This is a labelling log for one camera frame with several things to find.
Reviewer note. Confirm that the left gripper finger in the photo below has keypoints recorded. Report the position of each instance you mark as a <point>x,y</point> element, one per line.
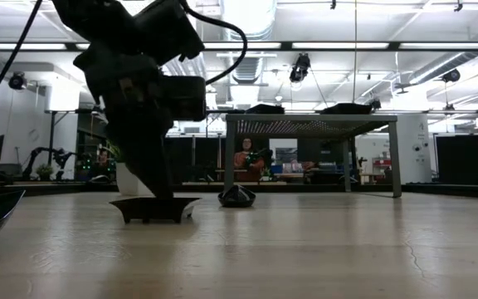
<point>167,158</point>
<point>139,153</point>

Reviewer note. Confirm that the large wavy square black plate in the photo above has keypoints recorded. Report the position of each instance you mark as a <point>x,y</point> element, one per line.
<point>347,112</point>
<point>347,105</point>
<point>347,108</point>

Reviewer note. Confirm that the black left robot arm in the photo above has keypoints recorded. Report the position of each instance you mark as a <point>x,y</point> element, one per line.
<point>98,16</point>

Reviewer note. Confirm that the green plant in white pot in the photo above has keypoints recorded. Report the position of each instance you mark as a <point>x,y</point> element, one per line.
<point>129,182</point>

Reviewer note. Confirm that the person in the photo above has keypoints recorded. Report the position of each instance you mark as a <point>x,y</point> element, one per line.
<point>247,162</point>
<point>103,160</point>

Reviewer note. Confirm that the small background potted plant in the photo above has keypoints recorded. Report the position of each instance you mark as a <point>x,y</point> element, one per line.
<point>45,171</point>

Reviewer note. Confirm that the grey perforated metal shelf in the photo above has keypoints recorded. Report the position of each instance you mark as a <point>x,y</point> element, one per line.
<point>255,118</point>

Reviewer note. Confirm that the black ceiling spotlight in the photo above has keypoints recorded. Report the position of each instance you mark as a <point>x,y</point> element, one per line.
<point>451,75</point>
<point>17,81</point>

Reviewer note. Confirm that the red storage rack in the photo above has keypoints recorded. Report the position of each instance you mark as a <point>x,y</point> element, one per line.
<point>382,164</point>

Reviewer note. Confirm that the white cylindrical column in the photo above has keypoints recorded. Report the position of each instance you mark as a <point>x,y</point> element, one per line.
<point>415,153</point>

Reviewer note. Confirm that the black partition panel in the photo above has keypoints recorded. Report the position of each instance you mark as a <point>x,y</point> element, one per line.
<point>463,160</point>

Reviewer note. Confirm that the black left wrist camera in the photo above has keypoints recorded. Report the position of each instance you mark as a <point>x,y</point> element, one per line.
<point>185,99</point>

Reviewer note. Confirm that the black hanging camera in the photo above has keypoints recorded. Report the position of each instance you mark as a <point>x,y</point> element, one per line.
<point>301,68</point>

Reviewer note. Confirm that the black aluminium table frame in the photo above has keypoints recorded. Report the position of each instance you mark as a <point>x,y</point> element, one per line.
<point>438,190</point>

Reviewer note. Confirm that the black background rig frame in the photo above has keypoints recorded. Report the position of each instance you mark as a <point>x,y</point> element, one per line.
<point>471,111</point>

